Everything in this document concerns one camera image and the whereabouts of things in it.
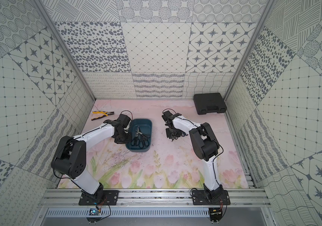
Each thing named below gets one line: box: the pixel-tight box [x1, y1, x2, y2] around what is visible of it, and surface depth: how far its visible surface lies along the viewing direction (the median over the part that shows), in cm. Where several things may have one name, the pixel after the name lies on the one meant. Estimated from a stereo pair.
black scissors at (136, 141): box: [130, 125, 141, 146], surface depth 97 cm
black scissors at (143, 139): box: [135, 125, 151, 149], surface depth 97 cm
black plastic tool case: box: [193, 92, 227, 115], surface depth 120 cm
